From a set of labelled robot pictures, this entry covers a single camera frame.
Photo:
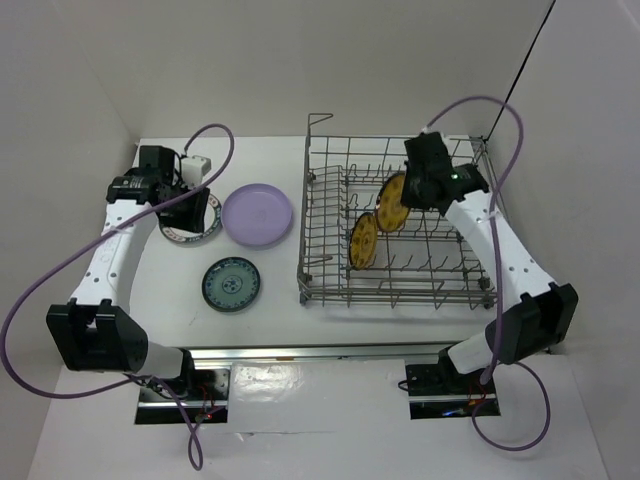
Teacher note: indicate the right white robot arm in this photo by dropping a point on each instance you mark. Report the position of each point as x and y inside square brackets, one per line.
[533, 311]

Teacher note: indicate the white plate floral rim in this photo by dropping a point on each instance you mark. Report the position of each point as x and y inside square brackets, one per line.
[212, 225]

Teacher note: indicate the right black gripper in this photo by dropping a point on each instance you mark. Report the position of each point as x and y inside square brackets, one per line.
[408, 198]

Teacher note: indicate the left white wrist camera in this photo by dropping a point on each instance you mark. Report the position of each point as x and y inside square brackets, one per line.
[193, 169]

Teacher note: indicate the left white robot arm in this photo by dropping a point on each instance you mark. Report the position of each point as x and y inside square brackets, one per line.
[94, 330]

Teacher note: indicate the grey wire dish rack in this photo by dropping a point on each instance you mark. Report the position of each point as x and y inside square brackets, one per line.
[425, 261]

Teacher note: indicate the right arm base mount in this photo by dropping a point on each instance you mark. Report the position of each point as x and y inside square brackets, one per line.
[434, 395]

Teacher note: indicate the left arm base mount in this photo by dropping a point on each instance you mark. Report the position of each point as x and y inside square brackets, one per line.
[204, 400]

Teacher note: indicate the silver aluminium rail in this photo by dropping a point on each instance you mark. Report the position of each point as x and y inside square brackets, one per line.
[407, 351]

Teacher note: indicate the yellow patterned plate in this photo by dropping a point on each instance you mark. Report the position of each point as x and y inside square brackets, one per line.
[390, 213]
[363, 242]

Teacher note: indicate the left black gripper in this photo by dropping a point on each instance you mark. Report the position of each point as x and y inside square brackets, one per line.
[194, 219]

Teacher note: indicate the blue patterned plate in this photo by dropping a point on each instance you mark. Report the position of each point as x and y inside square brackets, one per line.
[231, 284]

